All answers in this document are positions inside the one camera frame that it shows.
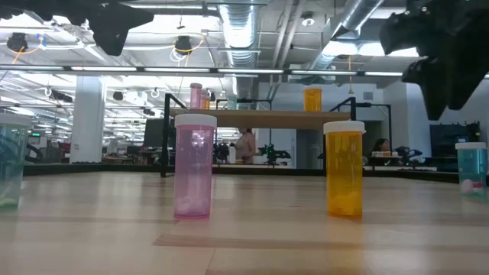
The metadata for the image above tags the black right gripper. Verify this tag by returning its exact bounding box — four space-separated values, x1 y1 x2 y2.
403 15 489 120

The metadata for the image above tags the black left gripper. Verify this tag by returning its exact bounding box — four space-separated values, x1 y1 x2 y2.
76 0 154 57

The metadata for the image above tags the wide orange pill bottle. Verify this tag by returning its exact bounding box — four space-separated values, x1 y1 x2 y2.
303 86 323 113

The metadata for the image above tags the wooden shelf with black legs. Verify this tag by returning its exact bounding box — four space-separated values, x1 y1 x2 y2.
160 93 358 179

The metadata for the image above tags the black background monitor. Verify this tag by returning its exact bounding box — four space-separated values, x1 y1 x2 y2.
144 118 166 148
429 121 481 157

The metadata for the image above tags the seated person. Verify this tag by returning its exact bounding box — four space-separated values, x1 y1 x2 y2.
368 137 393 158

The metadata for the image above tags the white pillar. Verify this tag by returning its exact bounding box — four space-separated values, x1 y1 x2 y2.
70 75 107 164

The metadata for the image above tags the standing person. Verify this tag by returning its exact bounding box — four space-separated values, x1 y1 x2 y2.
235 128 257 165

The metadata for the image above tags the black ceiling camera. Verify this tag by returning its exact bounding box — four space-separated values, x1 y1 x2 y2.
6 32 28 53
174 35 193 55

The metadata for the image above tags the yellow hanging cord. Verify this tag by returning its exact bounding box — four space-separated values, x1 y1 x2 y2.
347 55 355 95

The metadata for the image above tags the silver ventilation duct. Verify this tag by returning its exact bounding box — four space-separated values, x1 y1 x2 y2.
305 0 387 73
217 0 261 112

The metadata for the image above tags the black aluminium table frame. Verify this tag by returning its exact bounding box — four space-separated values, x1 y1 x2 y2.
22 162 461 184

